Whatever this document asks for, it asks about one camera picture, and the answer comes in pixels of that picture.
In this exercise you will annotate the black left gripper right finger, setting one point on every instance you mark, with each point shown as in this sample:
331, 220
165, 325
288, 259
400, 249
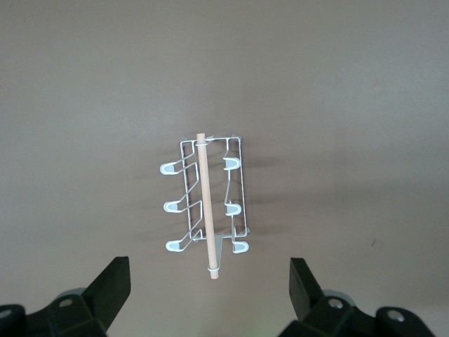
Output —
308, 302

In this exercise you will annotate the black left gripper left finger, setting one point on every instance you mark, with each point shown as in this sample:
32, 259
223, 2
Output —
101, 298

